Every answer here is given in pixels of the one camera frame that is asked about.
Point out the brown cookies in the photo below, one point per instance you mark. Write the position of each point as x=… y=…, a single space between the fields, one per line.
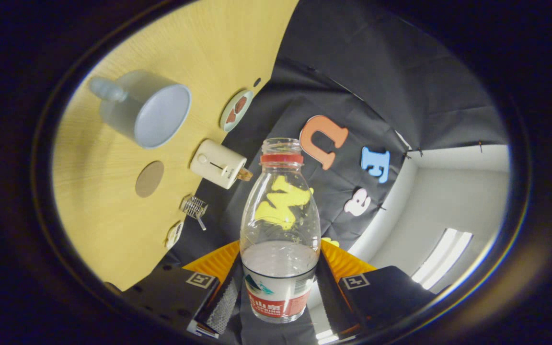
x=240 y=104

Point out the pale green plate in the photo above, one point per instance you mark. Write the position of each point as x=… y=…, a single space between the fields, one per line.
x=225 y=125

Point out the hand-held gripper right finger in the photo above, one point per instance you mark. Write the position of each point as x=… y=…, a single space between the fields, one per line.
x=386 y=292

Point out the clear plastic bottle red label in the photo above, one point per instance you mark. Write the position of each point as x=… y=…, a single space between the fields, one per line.
x=281 y=268

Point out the round brown coaster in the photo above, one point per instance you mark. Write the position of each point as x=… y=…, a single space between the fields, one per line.
x=149 y=179

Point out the black backdrop cloth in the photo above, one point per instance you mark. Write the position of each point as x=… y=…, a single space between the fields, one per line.
x=376 y=72

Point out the white divided dish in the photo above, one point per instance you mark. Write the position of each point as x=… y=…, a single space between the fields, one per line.
x=174 y=235

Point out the wooden table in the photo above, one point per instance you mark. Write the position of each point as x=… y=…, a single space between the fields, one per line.
x=113 y=215

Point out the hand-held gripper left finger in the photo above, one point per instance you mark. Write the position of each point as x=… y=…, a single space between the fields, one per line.
x=175 y=294

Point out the brown toast slice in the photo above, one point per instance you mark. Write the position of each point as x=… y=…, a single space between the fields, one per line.
x=246 y=175

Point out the long ceiling light panel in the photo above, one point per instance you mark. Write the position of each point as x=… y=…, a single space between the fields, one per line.
x=441 y=258

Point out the white toaster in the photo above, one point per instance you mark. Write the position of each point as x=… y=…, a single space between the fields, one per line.
x=216 y=163

